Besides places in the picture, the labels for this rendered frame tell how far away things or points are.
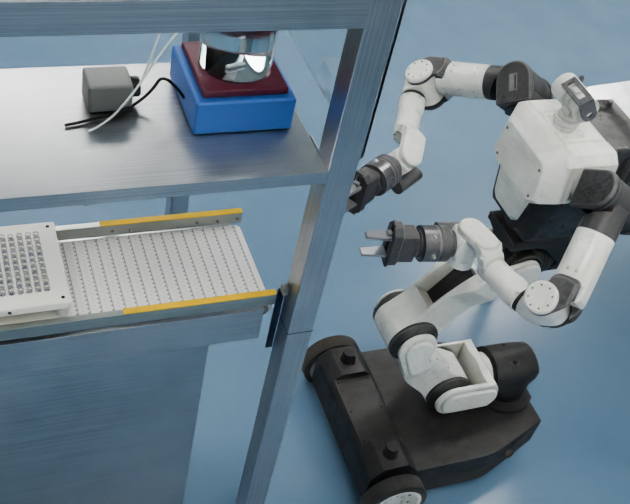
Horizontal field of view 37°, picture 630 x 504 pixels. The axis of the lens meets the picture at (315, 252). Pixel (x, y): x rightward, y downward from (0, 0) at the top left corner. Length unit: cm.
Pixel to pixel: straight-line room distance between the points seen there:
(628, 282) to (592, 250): 185
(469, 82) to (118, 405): 121
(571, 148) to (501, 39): 303
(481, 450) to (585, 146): 108
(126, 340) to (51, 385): 24
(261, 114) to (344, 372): 128
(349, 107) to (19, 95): 63
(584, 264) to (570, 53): 328
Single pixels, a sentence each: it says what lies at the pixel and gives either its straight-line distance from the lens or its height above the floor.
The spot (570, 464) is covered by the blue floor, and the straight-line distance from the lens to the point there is 326.
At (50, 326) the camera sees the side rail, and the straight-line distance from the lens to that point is 200.
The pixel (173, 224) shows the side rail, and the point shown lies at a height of 91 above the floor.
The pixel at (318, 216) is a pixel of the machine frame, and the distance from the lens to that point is 186.
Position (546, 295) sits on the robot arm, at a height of 106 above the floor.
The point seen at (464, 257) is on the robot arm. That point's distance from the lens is 227.
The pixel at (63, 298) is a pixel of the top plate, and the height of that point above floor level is 96.
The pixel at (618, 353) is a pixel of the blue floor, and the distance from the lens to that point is 368.
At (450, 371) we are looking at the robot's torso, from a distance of 281.
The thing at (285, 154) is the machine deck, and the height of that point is 133.
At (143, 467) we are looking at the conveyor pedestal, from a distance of 259.
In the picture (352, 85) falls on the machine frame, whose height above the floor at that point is 153.
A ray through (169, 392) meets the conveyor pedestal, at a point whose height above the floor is 57.
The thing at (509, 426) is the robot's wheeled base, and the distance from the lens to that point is 303.
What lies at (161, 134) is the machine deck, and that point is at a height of 133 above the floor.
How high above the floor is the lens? 243
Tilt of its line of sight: 43 degrees down
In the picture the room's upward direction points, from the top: 14 degrees clockwise
